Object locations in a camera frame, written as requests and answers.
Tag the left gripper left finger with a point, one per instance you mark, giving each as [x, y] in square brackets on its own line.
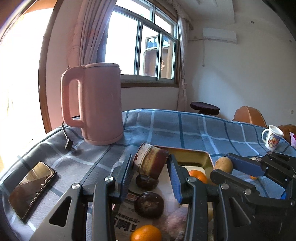
[68, 218]

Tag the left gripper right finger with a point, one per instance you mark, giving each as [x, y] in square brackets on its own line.
[196, 194]

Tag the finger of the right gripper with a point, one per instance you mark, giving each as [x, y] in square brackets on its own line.
[277, 167]
[240, 187]

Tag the tan round longan fruit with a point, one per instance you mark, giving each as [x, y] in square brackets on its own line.
[224, 164]

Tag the dark brown chestnut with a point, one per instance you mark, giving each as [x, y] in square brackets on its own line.
[145, 182]

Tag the purple round fruit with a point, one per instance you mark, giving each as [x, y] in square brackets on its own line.
[175, 224]

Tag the white cartoon mug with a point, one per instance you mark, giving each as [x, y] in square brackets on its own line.
[271, 137]

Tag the pink metal tin box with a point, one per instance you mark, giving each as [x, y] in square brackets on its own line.
[191, 160]

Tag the printed paper in box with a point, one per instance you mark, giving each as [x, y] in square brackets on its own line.
[127, 220]

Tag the brown wooden chair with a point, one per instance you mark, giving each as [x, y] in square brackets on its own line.
[247, 114]
[289, 132]

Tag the blue plaid tablecloth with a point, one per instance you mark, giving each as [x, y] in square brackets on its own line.
[74, 160]

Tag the pink electric kettle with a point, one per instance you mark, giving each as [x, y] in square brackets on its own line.
[99, 101]

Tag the dark round stool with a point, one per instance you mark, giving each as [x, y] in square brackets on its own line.
[205, 108]

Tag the black smartphone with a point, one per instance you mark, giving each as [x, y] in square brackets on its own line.
[25, 194]

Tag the white air conditioner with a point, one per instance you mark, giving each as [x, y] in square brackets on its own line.
[221, 35]

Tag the pink curtain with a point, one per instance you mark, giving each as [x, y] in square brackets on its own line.
[90, 26]

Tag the window with frame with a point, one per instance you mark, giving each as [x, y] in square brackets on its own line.
[142, 38]

